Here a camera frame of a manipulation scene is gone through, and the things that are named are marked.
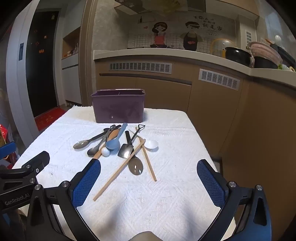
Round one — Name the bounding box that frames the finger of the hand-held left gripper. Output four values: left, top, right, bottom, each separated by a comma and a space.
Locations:
22, 151, 50, 174
0, 142, 18, 160

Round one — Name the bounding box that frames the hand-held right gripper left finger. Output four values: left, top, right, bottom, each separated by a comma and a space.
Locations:
26, 158, 102, 241

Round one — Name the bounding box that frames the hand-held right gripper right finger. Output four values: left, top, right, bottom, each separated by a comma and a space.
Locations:
196, 159, 272, 241

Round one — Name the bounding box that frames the wooden chopstick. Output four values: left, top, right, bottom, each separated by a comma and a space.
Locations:
135, 127, 157, 182
93, 138, 146, 202

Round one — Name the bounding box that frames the blue plastic spoon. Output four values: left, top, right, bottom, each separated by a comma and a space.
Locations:
106, 123, 128, 150

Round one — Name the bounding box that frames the shovel-shaped steel spoon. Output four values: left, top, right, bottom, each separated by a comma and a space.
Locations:
117, 124, 146, 159

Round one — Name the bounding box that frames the black-handled steel spoon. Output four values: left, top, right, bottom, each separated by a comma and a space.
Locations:
125, 130, 144, 176

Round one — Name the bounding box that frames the wooden spoon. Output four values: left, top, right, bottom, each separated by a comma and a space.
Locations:
94, 128, 121, 160

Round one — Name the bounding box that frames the white ceramic spoon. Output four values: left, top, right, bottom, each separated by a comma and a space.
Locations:
139, 140, 159, 151

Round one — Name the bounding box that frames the purple utensil holder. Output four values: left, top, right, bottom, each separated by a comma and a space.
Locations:
91, 89, 146, 124

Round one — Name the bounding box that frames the red bag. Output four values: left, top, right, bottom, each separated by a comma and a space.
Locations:
0, 124, 8, 144

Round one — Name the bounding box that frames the red doormat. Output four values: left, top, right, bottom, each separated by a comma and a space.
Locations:
35, 108, 67, 131

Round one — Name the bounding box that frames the white towel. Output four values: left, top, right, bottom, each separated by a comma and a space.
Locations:
11, 105, 236, 241

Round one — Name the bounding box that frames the black door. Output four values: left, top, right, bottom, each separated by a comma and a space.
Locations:
25, 10, 59, 117

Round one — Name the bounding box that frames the short white vent grille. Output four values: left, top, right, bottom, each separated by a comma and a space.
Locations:
199, 69, 240, 90

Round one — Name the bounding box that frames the long white vent grille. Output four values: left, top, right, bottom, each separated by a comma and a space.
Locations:
109, 62, 173, 75

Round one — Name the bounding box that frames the large black pot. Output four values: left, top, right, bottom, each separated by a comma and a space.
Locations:
225, 47, 252, 67

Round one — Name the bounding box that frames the small black pot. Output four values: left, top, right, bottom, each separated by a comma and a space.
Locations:
253, 56, 279, 69

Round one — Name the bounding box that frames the glass pot lid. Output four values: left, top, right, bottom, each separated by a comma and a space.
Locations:
211, 38, 235, 57

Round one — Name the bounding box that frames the pink plastic basket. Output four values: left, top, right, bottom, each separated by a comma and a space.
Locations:
250, 42, 283, 64

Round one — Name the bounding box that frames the range hood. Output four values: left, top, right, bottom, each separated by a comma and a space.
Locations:
114, 0, 206, 14

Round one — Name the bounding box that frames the wall niche shelf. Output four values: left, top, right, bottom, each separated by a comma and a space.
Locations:
61, 27, 81, 61

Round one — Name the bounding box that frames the cartoon wall sticker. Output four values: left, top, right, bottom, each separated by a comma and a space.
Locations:
127, 14, 234, 50

